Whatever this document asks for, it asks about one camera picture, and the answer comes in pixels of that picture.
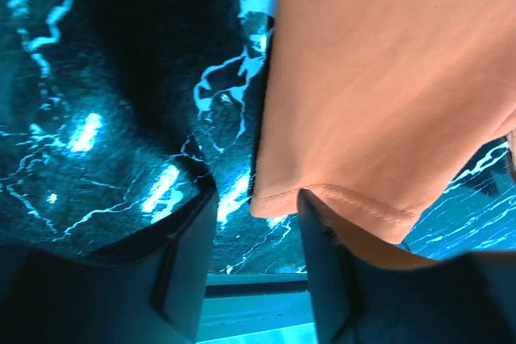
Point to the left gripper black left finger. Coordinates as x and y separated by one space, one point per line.
146 288

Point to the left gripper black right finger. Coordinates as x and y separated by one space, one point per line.
365 290

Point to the orange t-shirt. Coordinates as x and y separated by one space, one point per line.
373 106

